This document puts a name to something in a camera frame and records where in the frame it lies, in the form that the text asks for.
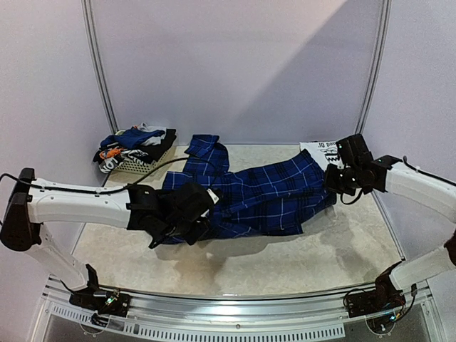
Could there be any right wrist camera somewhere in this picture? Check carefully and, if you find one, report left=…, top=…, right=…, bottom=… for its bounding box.
left=336, top=134, right=373, bottom=168

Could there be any black garment in basket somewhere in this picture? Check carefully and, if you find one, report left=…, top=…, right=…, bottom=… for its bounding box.
left=140, top=129, right=177, bottom=164

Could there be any blue plaid flannel shirt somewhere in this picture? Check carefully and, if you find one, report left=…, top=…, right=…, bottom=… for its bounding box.
left=162, top=135, right=337, bottom=240

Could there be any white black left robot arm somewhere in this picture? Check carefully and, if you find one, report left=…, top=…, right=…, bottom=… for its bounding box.
left=1, top=168, right=222, bottom=309

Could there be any cream perforated laundry basket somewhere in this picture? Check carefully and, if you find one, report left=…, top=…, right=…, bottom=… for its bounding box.
left=113, top=146, right=177, bottom=175

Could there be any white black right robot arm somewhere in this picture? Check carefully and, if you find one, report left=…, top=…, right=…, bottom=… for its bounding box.
left=324, top=155, right=455, bottom=311

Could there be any aluminium front rail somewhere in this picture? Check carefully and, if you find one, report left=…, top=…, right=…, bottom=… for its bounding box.
left=31, top=276, right=446, bottom=341

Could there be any folded white cartoon t-shirt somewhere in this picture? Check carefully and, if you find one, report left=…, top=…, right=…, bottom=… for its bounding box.
left=299, top=141, right=343, bottom=171

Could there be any black white orange printed shirt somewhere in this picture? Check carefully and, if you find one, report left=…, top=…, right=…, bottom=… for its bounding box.
left=93, top=147, right=146, bottom=174

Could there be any grey garment in basket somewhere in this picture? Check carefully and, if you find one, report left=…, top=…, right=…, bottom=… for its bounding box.
left=133, top=123, right=167, bottom=146

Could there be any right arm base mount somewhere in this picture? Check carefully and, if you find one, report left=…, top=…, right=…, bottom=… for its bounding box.
left=343, top=267, right=418, bottom=322

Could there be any solid blue garment in basket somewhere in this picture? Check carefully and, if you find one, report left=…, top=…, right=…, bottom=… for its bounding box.
left=100, top=128, right=166, bottom=149

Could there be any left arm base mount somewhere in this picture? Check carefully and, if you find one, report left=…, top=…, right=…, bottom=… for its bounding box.
left=69, top=264, right=132, bottom=317

